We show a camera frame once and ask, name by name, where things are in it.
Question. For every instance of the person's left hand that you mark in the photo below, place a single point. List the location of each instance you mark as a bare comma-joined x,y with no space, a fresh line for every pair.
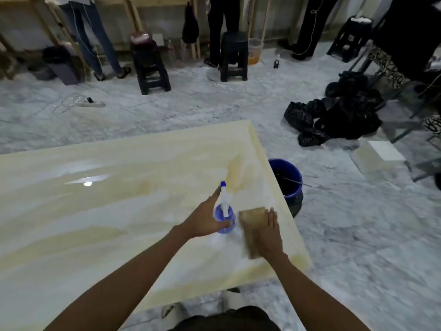
201,220

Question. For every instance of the person's right hand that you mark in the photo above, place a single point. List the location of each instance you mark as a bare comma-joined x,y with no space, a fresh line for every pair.
268,237

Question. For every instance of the brown cleaning cloth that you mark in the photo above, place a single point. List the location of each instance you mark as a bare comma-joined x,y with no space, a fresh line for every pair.
249,220

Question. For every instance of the blue spray bottle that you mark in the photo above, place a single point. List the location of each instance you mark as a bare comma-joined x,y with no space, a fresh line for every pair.
224,203

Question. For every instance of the person's right forearm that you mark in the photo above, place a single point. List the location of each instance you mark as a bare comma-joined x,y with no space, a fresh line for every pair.
310,299

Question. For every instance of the person's left forearm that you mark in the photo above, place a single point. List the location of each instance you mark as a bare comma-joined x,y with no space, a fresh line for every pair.
120,282

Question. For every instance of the person's black shorts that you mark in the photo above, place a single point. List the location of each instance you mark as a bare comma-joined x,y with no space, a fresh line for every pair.
234,320

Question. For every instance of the white glossy table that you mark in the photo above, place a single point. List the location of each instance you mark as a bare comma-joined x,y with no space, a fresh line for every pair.
103,210

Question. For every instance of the blue plastic bucket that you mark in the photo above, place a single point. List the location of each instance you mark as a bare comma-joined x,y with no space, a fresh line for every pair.
293,199

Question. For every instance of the white table leg black foot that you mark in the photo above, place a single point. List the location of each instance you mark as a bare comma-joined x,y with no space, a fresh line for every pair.
233,290

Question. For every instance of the beige slipper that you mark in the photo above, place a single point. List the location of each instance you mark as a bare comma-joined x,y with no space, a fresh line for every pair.
231,301
179,315

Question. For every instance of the black plastic bag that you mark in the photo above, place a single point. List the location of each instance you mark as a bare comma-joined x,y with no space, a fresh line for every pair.
298,117
310,138
348,117

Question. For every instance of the white foam box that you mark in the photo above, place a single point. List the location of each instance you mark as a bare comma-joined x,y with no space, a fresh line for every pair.
386,151

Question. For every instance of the white power strip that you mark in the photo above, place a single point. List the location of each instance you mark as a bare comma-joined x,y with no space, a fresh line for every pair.
93,104

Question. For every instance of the black plastic stool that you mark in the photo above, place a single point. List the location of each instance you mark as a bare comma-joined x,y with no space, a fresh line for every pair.
148,62
348,37
234,41

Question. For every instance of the black and white plug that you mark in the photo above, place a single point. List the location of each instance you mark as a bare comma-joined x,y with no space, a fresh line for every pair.
276,62

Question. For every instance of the translucent orange bucket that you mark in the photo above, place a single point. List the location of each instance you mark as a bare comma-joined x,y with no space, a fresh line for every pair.
255,53

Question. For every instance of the pink plastic bag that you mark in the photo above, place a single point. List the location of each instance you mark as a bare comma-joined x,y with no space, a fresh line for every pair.
139,37

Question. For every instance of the black hanging bag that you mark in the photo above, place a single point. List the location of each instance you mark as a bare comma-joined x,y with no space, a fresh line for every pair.
190,27

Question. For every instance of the grey metal chair frame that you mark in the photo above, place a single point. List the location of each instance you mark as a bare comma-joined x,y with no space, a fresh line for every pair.
425,173

